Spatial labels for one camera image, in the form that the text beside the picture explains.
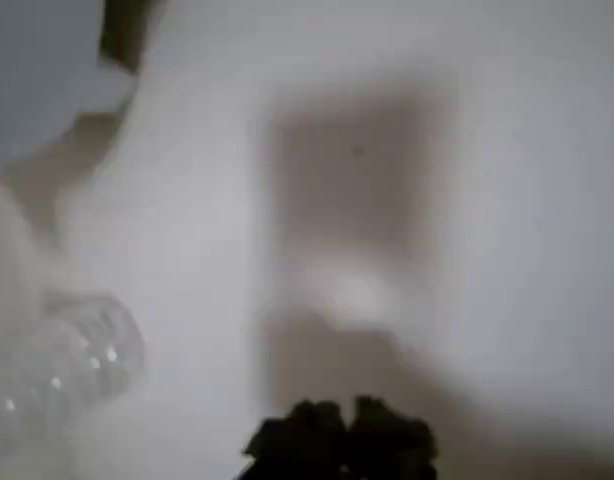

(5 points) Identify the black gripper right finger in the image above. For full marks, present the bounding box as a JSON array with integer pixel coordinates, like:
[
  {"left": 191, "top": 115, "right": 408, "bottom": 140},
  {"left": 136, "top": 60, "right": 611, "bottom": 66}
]
[{"left": 347, "top": 394, "right": 438, "bottom": 480}]

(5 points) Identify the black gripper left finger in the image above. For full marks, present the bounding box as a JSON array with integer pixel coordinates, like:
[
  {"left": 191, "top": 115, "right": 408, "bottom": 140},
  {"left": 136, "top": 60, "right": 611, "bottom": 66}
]
[{"left": 244, "top": 398, "right": 349, "bottom": 480}]

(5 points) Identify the clear plastic water bottle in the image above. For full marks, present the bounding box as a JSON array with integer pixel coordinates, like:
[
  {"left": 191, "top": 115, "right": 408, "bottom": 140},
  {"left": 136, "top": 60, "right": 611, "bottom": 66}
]
[{"left": 0, "top": 287, "right": 147, "bottom": 451}]

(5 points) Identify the white rice cooker body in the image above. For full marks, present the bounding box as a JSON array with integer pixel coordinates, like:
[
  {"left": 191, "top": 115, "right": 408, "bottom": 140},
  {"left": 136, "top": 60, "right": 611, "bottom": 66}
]
[{"left": 0, "top": 0, "right": 138, "bottom": 166}]

